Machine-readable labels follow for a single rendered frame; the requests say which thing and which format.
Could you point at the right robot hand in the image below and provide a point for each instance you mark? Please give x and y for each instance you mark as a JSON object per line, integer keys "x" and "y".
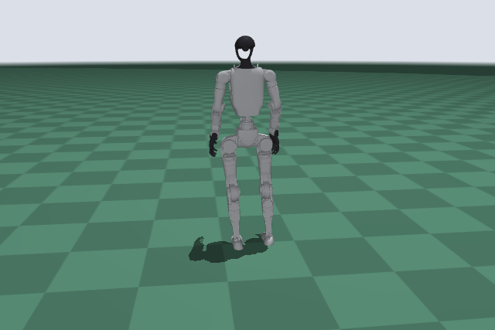
{"x": 275, "y": 141}

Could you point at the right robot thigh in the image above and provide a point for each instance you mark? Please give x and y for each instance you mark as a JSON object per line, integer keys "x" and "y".
{"x": 264, "y": 156}

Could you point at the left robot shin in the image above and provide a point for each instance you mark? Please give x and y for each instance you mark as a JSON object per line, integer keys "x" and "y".
{"x": 234, "y": 214}

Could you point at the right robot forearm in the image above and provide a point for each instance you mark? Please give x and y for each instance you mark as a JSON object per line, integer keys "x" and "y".
{"x": 274, "y": 121}

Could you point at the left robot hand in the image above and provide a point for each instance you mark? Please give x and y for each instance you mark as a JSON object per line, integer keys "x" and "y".
{"x": 213, "y": 139}

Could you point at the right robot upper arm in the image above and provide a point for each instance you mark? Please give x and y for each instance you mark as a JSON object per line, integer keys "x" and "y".
{"x": 275, "y": 103}

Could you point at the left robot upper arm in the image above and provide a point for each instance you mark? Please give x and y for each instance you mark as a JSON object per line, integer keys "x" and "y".
{"x": 221, "y": 79}

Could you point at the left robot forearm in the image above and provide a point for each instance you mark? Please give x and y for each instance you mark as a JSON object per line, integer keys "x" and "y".
{"x": 215, "y": 122}

